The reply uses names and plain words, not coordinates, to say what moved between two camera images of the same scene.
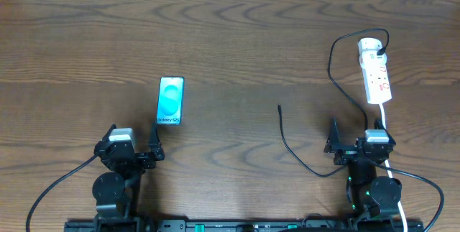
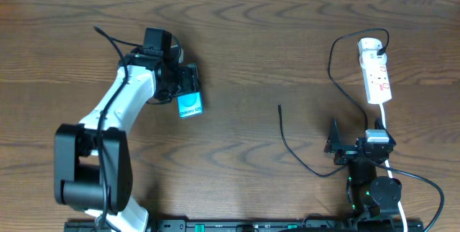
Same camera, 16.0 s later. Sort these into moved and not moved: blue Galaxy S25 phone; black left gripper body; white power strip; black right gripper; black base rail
Moved: black left gripper body; blue Galaxy S25 phone
Not moved: white power strip; black base rail; black right gripper
